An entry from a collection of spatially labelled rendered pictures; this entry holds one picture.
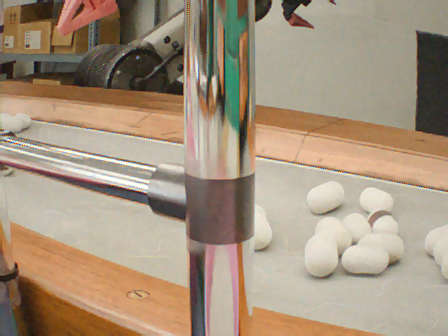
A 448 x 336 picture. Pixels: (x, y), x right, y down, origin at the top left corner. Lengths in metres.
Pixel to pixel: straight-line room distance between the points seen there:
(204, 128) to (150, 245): 0.26
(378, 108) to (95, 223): 2.34
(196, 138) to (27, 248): 0.21
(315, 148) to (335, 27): 2.22
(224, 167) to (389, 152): 0.42
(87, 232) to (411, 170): 0.29
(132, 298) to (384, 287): 0.15
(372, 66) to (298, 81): 0.38
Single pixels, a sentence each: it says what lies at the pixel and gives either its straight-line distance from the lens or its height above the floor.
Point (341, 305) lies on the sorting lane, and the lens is 0.40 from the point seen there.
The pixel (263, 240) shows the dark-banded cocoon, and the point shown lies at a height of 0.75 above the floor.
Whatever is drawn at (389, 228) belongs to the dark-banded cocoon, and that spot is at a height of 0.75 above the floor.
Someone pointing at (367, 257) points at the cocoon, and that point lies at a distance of 0.43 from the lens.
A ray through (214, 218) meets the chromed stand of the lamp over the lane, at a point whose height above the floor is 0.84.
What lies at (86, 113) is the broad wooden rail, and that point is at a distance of 0.86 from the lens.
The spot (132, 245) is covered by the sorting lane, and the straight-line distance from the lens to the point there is 0.49.
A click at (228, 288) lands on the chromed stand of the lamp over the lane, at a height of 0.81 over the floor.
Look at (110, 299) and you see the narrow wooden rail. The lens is 0.35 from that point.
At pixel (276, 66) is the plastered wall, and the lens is 3.07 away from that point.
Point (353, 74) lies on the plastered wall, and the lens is 2.86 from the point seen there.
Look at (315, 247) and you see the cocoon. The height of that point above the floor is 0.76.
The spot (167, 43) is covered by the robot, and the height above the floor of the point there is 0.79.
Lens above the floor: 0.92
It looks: 16 degrees down
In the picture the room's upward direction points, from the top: straight up
